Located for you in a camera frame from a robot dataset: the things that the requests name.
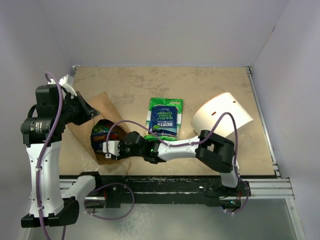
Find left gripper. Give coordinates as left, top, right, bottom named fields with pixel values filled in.
left=57, top=91, right=100, bottom=126

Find brown paper bag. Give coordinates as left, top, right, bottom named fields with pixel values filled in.
left=59, top=92, right=131, bottom=175

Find blue snack packet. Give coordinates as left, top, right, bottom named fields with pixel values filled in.
left=148, top=105, right=178, bottom=138

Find green Chuba cassava chips bag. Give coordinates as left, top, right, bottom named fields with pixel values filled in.
left=146, top=97, right=184, bottom=141

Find blue Burts chilli crisps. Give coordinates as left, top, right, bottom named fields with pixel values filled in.
left=90, top=133, right=107, bottom=153

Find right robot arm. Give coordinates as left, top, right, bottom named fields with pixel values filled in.
left=104, top=130, right=240, bottom=196

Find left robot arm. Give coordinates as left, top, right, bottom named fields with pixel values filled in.
left=20, top=83, right=103, bottom=228

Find green white snack packet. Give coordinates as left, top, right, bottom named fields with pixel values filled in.
left=91, top=119, right=113, bottom=135

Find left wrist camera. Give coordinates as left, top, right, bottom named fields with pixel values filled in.
left=45, top=74, right=77, bottom=99

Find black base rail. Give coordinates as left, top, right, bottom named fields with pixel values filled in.
left=85, top=175, right=251, bottom=209

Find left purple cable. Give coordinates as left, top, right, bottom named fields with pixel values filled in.
left=34, top=72, right=67, bottom=240

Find purple cable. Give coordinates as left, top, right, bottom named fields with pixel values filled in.
left=34, top=72, right=67, bottom=240
left=103, top=111, right=251, bottom=216

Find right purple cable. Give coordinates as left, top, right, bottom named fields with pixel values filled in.
left=103, top=111, right=251, bottom=216

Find aluminium table frame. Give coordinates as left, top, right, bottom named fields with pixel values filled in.
left=47, top=66, right=305, bottom=240

